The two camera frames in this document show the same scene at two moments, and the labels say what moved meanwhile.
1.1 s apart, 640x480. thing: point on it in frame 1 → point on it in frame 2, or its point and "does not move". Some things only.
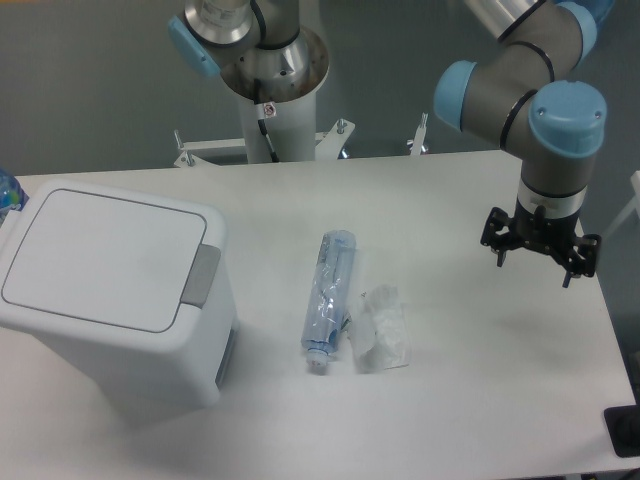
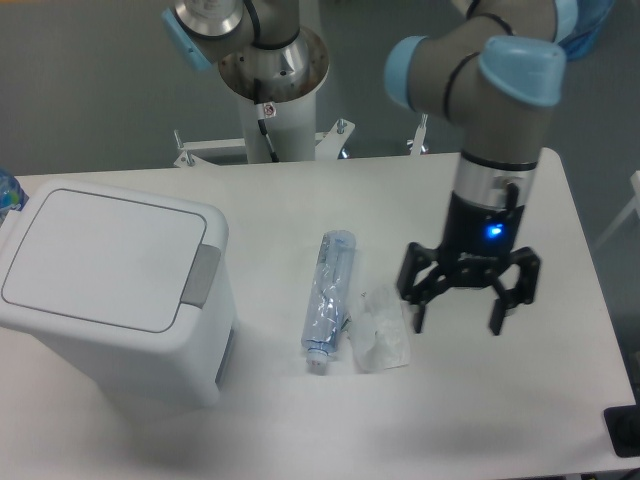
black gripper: x=555 y=235 → x=477 y=239
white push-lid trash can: x=132 y=291 does not move
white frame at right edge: x=634 y=205 does not move
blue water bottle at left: x=12 y=195 does not move
